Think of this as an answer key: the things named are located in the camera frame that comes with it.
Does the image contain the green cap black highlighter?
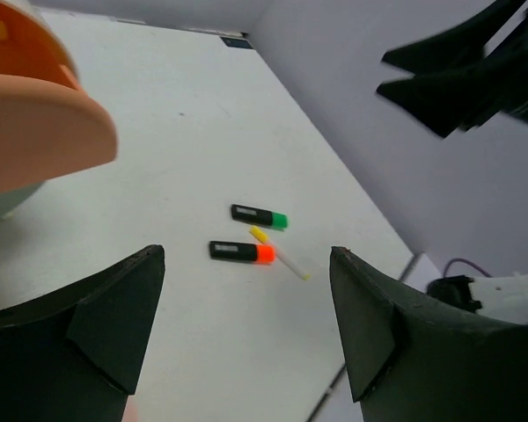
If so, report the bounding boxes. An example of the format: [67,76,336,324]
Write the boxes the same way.
[230,204,289,230]

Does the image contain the cream cylindrical drawer container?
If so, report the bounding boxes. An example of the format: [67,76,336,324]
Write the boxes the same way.
[0,1,78,216]

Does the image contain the orange container drawer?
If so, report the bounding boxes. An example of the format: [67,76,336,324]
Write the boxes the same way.
[0,1,117,194]

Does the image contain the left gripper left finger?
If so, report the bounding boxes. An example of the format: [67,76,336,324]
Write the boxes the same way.
[0,245,165,421]

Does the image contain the right blue table label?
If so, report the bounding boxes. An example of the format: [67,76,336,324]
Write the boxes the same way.
[221,37,253,49]

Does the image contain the orange cap black highlighter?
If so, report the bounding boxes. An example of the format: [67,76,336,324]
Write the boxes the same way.
[209,241,275,265]

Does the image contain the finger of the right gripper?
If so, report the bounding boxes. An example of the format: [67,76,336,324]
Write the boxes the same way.
[377,58,517,138]
[382,0,524,75]

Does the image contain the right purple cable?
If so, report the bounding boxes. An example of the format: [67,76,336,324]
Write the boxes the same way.
[442,258,494,279]

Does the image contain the white acrylic marker yellow cap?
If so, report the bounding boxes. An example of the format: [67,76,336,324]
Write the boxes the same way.
[249,226,311,280]

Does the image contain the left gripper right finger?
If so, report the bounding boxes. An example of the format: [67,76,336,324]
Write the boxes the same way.
[330,247,528,421]

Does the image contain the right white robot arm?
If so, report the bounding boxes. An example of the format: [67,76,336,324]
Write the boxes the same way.
[377,1,528,324]

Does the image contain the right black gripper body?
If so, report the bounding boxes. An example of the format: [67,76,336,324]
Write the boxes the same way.
[459,9,528,132]

